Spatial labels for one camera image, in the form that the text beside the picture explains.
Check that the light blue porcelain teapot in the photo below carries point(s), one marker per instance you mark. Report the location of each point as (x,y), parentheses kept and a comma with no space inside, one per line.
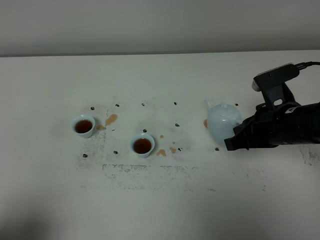
(221,120)

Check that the light blue teacup left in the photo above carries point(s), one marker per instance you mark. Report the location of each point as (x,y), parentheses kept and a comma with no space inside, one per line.
(84,125)

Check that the light blue teacup centre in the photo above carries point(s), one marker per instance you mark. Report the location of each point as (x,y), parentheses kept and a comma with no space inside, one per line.
(142,144)

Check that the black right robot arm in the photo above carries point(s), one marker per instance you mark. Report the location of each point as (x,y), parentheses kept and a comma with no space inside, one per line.
(307,118)

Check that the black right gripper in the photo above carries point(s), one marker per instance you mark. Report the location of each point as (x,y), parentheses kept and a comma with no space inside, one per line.
(269,127)

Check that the light blue teacup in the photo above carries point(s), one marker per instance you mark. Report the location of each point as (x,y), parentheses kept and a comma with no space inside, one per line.
(84,125)
(142,144)

